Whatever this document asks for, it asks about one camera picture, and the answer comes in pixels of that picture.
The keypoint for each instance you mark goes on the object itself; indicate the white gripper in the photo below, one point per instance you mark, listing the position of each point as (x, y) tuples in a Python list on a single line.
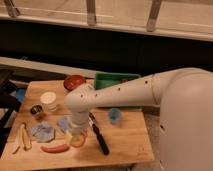
[(79, 123)]

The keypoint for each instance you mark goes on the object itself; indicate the red yellow apple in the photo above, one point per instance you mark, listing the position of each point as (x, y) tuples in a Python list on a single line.
[(78, 140)]

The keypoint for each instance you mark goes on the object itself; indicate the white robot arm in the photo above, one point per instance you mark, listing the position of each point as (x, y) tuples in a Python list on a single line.
[(185, 99)]

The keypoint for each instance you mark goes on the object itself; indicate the white paper cup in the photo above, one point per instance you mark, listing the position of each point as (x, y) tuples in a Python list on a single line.
[(48, 99)]

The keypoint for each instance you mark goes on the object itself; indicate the blue plastic cup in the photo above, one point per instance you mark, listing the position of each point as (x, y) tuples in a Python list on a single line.
[(114, 115)]

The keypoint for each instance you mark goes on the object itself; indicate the red sausage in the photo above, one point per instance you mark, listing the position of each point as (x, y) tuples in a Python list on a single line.
[(56, 149)]

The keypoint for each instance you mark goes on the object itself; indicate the blue sponge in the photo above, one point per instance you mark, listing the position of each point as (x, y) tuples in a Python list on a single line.
[(63, 124)]

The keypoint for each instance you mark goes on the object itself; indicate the light blue cloth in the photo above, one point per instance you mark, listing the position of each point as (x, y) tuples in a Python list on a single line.
[(43, 132)]

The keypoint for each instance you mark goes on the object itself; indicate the red bowl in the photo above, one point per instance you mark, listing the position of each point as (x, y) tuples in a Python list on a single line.
[(71, 82)]

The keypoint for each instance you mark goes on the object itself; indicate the green plastic tray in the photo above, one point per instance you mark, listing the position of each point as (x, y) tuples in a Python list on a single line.
[(104, 80)]

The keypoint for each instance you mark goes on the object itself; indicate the dark grape bunch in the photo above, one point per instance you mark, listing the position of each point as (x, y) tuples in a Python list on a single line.
[(124, 80)]

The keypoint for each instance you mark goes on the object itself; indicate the black chair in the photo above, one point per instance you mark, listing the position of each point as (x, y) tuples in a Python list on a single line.
[(7, 101)]

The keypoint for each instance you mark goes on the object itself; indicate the black handled knife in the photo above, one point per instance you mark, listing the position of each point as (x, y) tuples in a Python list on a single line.
[(99, 136)]

